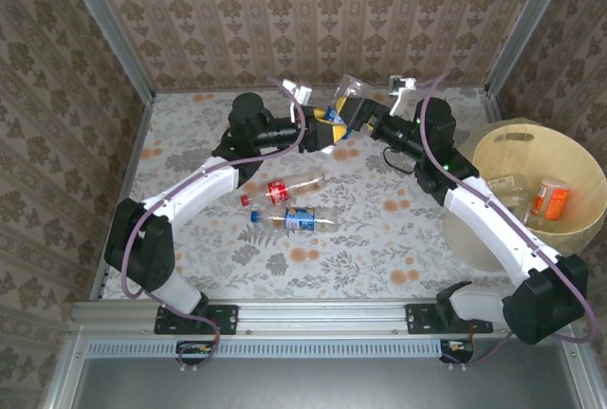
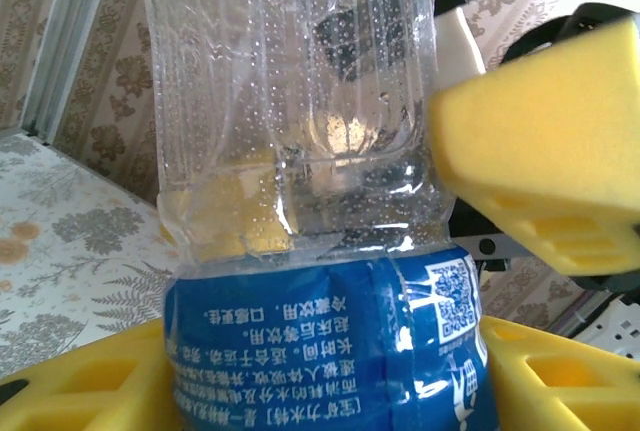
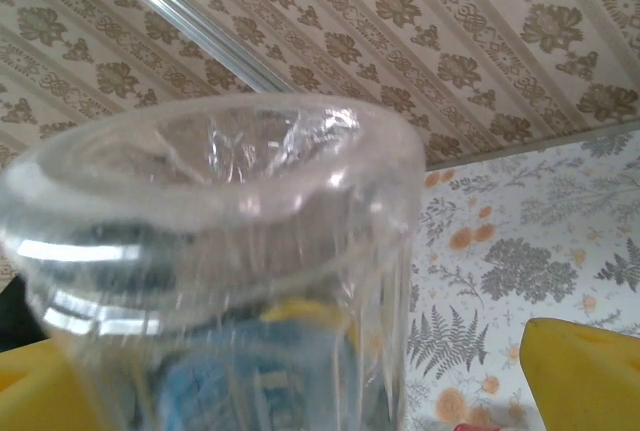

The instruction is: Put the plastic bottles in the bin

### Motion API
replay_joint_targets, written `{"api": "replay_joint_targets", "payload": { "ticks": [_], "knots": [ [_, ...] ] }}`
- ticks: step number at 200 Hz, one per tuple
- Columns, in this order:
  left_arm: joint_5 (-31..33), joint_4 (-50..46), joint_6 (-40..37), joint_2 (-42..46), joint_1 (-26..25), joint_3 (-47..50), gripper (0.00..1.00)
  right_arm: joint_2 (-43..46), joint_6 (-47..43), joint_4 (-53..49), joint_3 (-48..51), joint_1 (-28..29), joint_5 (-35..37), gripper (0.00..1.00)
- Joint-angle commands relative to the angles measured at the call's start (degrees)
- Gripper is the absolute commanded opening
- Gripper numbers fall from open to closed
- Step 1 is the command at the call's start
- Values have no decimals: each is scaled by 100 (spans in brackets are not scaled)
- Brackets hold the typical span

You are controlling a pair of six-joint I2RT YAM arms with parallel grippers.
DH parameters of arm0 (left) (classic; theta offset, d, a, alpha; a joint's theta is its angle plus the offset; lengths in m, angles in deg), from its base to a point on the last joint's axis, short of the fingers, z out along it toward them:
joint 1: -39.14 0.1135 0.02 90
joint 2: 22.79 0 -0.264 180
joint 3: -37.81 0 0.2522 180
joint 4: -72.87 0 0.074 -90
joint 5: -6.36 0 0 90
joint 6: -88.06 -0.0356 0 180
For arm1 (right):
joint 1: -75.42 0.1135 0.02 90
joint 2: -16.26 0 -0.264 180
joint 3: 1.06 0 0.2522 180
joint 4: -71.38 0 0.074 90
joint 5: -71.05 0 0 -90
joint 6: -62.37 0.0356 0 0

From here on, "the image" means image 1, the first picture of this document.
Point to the aluminium mounting rail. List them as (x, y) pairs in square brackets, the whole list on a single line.
[(322, 316)]

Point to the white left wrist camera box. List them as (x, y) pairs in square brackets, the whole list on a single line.
[(296, 89)]

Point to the black connector box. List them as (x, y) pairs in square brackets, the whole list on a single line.
[(194, 349), (457, 347)]

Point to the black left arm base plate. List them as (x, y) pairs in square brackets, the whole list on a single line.
[(223, 319)]

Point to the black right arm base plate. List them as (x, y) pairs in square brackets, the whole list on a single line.
[(419, 319)]

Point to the blue label clear bottle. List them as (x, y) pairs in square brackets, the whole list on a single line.
[(353, 86)]

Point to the red label clear bottle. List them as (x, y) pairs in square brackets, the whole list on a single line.
[(278, 191)]

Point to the pale yellow plastic bin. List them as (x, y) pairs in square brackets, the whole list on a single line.
[(588, 167)]

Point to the blue yellow label bottle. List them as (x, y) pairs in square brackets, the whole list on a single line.
[(299, 219)]

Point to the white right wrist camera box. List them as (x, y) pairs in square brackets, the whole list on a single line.
[(402, 84)]

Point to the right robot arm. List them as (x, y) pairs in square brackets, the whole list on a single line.
[(502, 224)]

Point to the aluminium frame post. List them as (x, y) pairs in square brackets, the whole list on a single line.
[(526, 29), (109, 29)]

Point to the large orange label bottle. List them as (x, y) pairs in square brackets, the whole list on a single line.
[(552, 200)]

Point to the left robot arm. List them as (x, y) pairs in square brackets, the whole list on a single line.
[(189, 191)]

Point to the grey metal panel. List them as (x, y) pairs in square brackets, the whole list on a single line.
[(322, 385)]

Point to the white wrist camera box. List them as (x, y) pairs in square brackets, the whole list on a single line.
[(402, 84), (296, 89)]

